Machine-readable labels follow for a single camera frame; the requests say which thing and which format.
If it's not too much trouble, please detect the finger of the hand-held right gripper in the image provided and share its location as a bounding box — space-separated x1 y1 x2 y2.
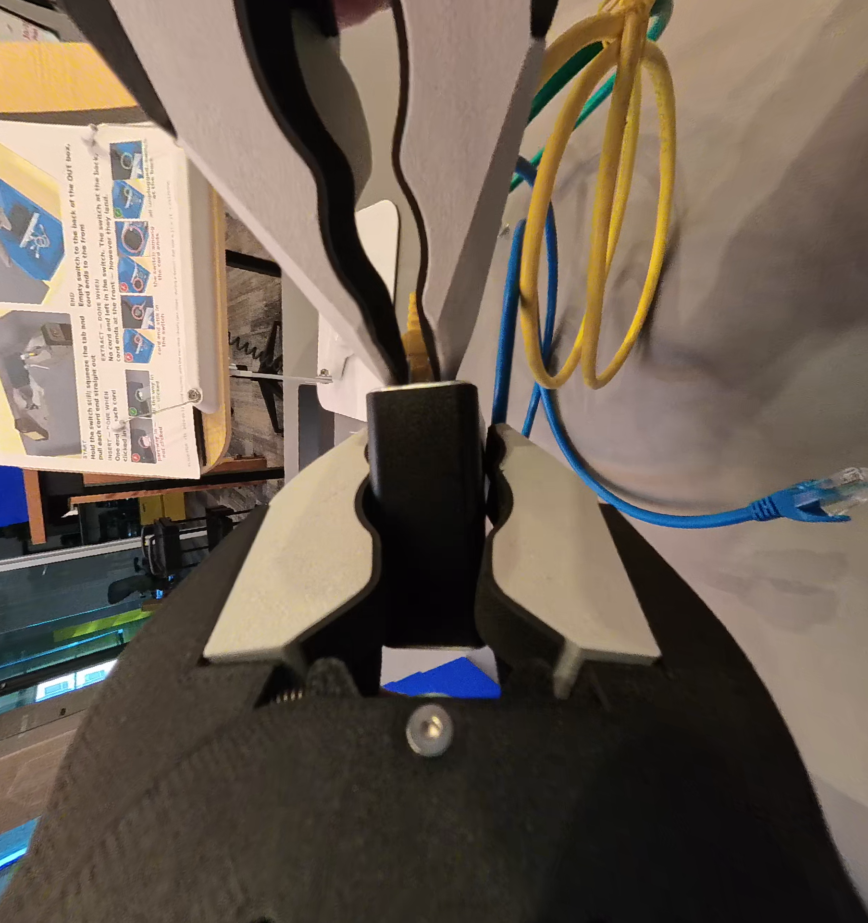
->
391 0 548 382
110 0 413 383

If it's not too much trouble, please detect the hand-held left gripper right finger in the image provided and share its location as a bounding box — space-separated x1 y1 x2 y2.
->
477 423 663 699

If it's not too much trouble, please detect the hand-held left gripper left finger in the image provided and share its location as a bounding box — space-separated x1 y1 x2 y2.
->
202 425 389 668

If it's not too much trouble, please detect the green ethernet cable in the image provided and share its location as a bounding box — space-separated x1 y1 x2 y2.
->
509 0 676 190

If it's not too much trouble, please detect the black ethernet splitter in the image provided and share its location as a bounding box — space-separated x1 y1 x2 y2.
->
365 381 494 650

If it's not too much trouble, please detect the blue plastic bin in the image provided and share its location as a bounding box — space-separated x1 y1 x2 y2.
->
380 651 503 700

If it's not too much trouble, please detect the blue ethernet cable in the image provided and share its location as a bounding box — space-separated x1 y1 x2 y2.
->
492 155 868 531

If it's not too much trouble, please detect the yellow ethernet cable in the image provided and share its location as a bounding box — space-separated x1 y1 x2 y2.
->
401 0 678 390

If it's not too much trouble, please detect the wooden clipboard board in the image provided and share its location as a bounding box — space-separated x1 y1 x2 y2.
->
0 39 233 484

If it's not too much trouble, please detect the white stand base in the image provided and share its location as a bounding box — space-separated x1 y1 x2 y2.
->
317 200 404 419

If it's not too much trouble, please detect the black coiled cord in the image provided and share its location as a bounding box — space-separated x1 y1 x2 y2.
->
227 326 285 363

